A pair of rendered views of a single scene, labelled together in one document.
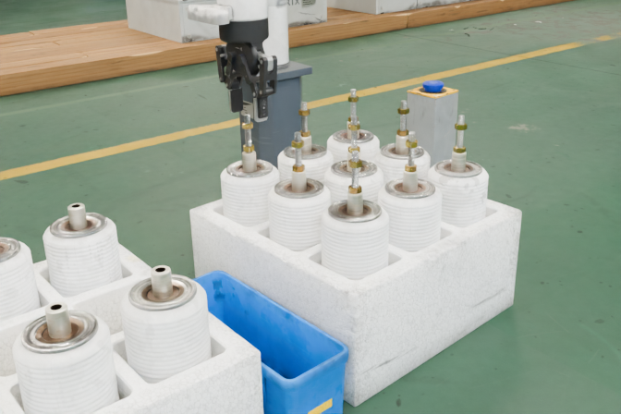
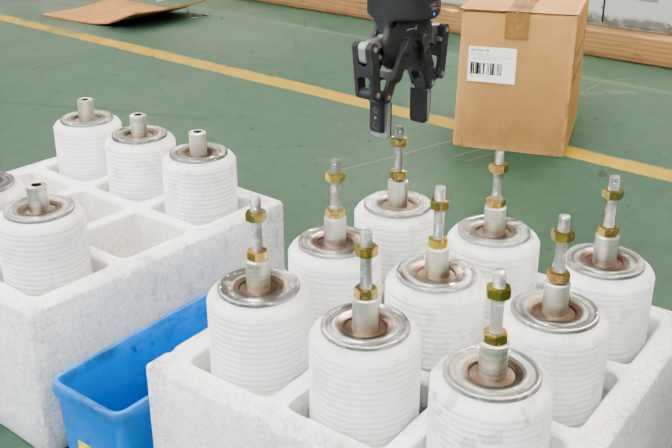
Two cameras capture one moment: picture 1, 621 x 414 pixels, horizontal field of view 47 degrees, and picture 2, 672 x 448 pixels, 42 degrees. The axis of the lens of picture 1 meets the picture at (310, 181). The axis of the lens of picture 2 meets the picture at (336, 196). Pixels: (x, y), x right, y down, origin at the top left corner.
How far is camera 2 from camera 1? 114 cm
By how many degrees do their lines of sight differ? 71
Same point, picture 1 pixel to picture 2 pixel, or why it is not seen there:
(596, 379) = not seen: outside the picture
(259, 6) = not seen: outside the picture
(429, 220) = (322, 381)
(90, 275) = (168, 200)
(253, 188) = (358, 223)
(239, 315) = not seen: hidden behind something
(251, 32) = (374, 3)
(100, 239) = (176, 170)
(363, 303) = (156, 385)
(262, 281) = not seen: hidden behind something
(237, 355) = (21, 303)
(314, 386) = (79, 416)
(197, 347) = (15, 271)
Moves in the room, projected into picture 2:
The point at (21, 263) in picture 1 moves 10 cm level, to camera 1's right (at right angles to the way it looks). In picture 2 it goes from (128, 153) to (128, 180)
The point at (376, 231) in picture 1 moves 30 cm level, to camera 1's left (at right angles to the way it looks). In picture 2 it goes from (220, 319) to (197, 193)
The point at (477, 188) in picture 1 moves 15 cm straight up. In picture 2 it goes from (449, 417) to (460, 234)
